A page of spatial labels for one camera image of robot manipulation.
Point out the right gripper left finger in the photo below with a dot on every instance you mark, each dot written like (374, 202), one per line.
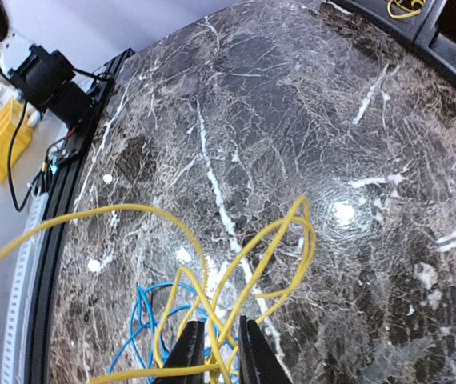
(188, 351)

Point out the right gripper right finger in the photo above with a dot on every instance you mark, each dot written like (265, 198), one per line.
(257, 362)

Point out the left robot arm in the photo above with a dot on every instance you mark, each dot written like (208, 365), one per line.
(45, 81)

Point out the yellow bin outside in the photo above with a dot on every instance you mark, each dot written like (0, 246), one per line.
(0, 148)

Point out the black three-compartment tray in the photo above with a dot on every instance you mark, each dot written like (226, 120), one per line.
(428, 28)

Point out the black front rail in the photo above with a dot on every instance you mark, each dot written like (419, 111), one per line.
(34, 351)

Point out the white slotted cable duct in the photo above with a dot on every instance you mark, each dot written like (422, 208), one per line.
(18, 314)

